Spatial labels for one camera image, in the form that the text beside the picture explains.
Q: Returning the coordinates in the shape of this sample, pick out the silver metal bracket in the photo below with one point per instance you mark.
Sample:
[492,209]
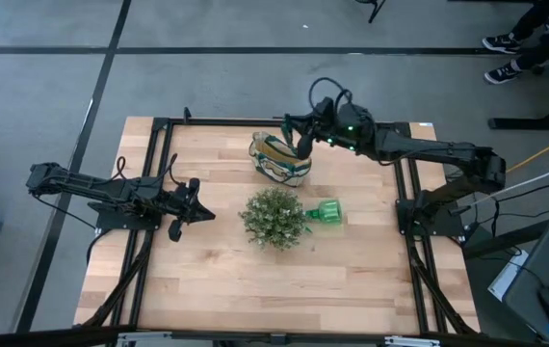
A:
[144,338]
[411,342]

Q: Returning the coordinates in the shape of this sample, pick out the white flat box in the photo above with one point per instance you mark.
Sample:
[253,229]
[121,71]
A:
[508,277]

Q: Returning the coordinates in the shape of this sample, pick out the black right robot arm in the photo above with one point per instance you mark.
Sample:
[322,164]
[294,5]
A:
[424,149]

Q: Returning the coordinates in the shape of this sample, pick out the person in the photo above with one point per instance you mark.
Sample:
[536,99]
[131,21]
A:
[539,29]

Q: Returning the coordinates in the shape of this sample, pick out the black desk foot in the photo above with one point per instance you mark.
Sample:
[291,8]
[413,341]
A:
[534,124]

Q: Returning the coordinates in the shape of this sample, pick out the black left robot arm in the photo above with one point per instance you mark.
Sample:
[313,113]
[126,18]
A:
[86,185]

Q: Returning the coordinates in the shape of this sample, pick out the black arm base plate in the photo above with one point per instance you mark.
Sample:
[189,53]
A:
[443,227]
[111,221]

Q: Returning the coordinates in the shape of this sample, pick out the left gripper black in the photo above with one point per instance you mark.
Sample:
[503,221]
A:
[183,205]

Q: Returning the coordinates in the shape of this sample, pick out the beige and green gardening bag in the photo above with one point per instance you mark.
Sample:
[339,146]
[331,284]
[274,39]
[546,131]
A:
[274,161]

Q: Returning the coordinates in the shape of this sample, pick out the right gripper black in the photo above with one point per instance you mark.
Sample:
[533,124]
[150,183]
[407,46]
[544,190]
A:
[322,120]

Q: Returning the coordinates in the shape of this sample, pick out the black aluminium table frame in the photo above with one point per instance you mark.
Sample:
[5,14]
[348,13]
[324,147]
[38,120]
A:
[236,123]

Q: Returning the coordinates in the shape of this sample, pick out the green transparent spray bottle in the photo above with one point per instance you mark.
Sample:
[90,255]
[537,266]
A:
[328,212]

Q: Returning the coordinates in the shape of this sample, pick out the artificial green plant black pot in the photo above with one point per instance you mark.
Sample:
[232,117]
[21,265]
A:
[274,219]

